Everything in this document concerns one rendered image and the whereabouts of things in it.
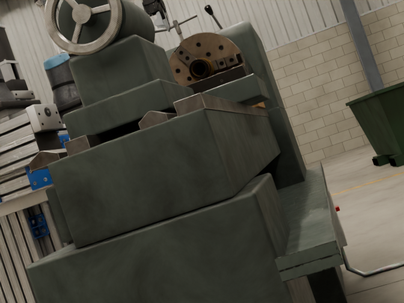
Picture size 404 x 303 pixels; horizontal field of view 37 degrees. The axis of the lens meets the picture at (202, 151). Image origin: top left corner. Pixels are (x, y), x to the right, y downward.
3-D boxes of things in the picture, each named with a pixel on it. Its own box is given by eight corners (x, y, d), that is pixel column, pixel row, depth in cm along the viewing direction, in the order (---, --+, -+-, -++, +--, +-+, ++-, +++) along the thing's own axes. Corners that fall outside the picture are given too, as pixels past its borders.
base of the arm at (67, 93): (47, 112, 257) (40, 91, 257) (67, 111, 271) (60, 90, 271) (76, 100, 252) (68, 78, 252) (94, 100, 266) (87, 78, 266)
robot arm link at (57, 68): (45, 89, 257) (35, 59, 257) (60, 90, 270) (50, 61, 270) (70, 79, 254) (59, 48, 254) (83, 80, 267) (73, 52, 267)
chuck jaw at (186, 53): (196, 73, 241) (174, 54, 242) (204, 62, 240) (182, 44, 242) (191, 70, 230) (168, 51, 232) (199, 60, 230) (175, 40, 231)
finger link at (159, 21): (158, 35, 264) (151, 15, 264) (171, 30, 262) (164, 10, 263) (156, 33, 260) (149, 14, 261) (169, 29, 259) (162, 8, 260)
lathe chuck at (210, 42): (175, 116, 250) (168, 39, 249) (251, 108, 244) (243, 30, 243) (171, 116, 241) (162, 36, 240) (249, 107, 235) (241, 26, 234)
